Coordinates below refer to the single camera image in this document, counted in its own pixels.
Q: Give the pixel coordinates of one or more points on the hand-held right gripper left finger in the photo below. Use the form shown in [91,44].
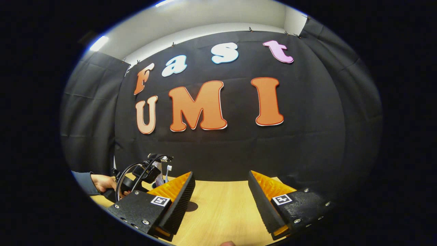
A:
[179,201]

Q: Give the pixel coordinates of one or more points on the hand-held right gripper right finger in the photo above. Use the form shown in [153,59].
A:
[263,201]

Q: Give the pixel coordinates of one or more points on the white toothbrush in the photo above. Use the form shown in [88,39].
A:
[168,167]

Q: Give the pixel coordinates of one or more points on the wooden desktop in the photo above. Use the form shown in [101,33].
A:
[222,212]

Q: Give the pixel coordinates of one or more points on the black backdrop cloth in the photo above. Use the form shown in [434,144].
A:
[239,153]

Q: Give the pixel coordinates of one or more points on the dark grey side curtain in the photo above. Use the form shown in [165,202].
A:
[358,119]
[88,112]

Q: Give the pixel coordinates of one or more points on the ceiling light panel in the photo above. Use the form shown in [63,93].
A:
[164,2]
[99,43]

